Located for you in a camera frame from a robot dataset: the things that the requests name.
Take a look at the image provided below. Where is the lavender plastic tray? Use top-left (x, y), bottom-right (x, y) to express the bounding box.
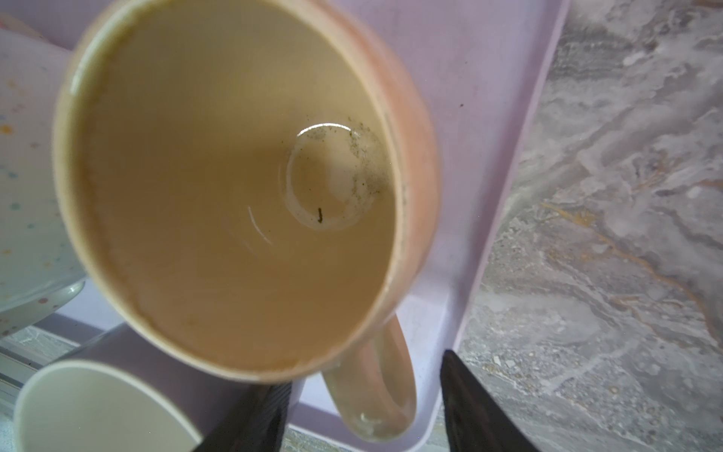
top-left (1, 1), bottom-right (570, 451)

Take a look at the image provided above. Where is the beige yellow mug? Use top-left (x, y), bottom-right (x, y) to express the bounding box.
top-left (53, 1), bottom-right (442, 442)

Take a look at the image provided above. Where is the lavender mug white inside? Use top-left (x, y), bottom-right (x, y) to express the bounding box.
top-left (14, 325), bottom-right (302, 451)

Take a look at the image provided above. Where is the white speckled mug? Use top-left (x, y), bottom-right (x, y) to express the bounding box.
top-left (1, 13), bottom-right (85, 337)

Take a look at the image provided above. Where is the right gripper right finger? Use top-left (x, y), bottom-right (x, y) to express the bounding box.
top-left (440, 350), bottom-right (538, 452)

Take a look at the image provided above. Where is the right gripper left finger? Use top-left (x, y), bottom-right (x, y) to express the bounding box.
top-left (194, 382), bottom-right (293, 452)

